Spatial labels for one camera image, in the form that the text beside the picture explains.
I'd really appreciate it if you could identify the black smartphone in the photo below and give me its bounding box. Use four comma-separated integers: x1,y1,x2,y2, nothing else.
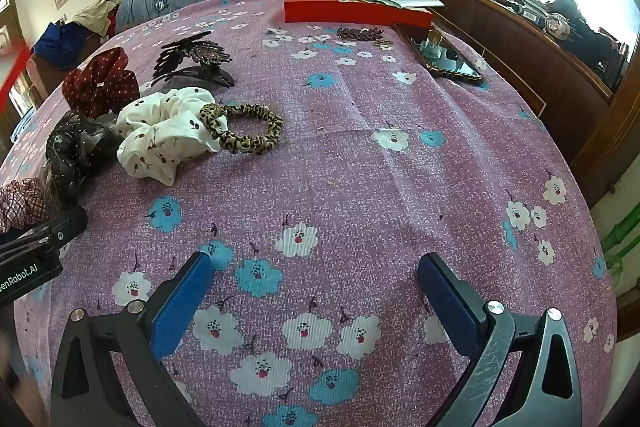
399,23,487,86

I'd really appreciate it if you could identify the black sheer dotted scrunchie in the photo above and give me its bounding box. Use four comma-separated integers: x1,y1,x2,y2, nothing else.
44,112,124,214

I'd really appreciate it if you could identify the blue clothing pile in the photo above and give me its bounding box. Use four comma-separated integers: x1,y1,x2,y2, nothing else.
30,21,92,71

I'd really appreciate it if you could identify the red polka dot scrunchie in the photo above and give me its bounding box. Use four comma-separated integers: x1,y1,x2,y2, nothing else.
61,47,141,118

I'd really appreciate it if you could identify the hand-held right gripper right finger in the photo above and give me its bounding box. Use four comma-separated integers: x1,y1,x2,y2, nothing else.
418,252,585,427

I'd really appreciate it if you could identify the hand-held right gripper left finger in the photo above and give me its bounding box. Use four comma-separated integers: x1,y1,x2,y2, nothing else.
49,251,215,427

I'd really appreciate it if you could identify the red plaid scrunchie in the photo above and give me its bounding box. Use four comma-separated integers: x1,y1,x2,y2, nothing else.
0,178,53,234

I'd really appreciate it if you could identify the white cherry print scrunchie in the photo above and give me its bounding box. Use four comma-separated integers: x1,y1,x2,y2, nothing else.
115,87,224,186

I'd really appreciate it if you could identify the red box lid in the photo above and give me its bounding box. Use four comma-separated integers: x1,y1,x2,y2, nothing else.
283,0,434,29

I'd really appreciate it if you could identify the leopard print scrunchie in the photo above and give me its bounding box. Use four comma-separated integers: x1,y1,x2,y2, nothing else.
199,102,284,156

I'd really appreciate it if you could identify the green pipe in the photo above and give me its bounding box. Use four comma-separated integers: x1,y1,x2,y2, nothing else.
599,206,640,299

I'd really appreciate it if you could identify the brown beaded hair clip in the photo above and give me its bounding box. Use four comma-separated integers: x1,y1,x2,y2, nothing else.
335,26,397,51

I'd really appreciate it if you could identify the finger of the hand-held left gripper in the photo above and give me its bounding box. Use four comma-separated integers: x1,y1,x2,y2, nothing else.
0,207,89,258

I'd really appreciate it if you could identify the black leaf hair claw clip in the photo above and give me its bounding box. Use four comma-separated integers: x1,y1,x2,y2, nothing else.
151,31,236,88

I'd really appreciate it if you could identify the purple floral bedsheet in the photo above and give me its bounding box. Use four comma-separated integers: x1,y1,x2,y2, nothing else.
0,0,619,427

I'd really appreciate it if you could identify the beige clothing pile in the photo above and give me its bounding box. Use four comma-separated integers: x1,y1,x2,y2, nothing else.
74,0,122,38

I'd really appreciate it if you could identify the brown wooden headboard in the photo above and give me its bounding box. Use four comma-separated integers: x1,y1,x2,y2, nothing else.
404,0,640,210

